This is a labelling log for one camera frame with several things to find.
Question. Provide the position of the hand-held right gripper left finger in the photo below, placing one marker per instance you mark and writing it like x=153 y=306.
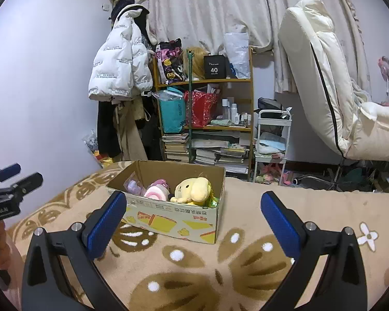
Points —
x=107 y=226

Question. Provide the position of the pile of books and papers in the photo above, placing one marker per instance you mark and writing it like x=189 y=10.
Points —
x=220 y=155

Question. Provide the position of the green pole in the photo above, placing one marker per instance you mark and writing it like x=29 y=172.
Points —
x=190 y=110

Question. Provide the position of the magenta white plush toy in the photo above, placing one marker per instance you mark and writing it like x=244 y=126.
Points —
x=162 y=183

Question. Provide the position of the pink fan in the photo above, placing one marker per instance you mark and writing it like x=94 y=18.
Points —
x=386 y=68

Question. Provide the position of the pink square plush toy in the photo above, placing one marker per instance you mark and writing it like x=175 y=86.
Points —
x=155 y=194

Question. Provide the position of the pale green cloth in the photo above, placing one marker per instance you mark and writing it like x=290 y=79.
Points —
x=220 y=122

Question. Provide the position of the pink toys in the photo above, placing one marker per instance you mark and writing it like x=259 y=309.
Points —
x=272 y=173

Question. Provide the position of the pale curtain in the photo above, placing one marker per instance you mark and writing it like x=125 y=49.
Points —
x=214 y=6

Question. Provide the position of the beige brown printed blanket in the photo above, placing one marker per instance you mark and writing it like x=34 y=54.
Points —
x=278 y=201

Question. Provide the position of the printed cardboard box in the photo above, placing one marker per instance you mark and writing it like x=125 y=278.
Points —
x=168 y=217

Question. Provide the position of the stack of old books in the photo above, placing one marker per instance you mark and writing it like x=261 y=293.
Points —
x=176 y=149

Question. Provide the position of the black hanging garment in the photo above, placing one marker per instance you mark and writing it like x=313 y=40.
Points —
x=152 y=136

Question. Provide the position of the purple item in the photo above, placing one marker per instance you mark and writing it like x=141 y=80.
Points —
x=134 y=187

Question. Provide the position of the light blue cloth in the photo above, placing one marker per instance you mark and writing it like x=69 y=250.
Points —
x=270 y=145

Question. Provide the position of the teal bag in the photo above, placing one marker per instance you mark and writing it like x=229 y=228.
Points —
x=171 y=116

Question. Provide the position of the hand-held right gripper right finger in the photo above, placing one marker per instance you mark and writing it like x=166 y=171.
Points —
x=278 y=226

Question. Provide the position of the blonde wig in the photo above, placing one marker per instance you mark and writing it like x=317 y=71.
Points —
x=196 y=63

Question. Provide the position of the wooden shelf rack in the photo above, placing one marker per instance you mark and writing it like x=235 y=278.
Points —
x=207 y=81

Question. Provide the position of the black box with white print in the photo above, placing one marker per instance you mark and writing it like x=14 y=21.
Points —
x=214 y=68

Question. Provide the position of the white padded chair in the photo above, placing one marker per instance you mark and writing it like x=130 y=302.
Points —
x=311 y=55

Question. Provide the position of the clear bag of small items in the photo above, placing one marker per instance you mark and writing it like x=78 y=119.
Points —
x=90 y=141

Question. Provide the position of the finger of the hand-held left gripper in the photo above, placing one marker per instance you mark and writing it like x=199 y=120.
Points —
x=9 y=170
x=27 y=183

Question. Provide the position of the clear plastic bag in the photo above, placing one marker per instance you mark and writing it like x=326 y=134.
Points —
x=238 y=51

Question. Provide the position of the person's left forearm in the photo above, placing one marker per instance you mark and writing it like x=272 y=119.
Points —
x=6 y=246

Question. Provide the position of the black coat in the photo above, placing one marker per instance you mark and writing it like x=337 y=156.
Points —
x=108 y=129

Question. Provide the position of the yellow dog plush toy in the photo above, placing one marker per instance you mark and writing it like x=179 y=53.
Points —
x=194 y=189

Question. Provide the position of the white rolling cart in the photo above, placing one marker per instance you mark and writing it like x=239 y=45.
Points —
x=274 y=124

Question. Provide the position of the row of small bottles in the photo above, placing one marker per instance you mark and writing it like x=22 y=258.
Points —
x=235 y=113

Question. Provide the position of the beige coat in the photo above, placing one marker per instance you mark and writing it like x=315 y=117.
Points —
x=129 y=132

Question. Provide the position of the white puffer jacket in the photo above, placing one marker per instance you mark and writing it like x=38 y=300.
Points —
x=113 y=61

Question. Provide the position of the red gift bag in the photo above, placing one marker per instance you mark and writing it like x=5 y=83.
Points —
x=199 y=110

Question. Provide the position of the green fluffy toy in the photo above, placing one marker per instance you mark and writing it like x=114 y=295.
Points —
x=214 y=202

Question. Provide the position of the snack bag by wall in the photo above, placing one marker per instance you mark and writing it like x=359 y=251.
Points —
x=103 y=160

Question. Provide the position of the black patterned bag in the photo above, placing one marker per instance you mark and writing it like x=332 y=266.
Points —
x=168 y=64

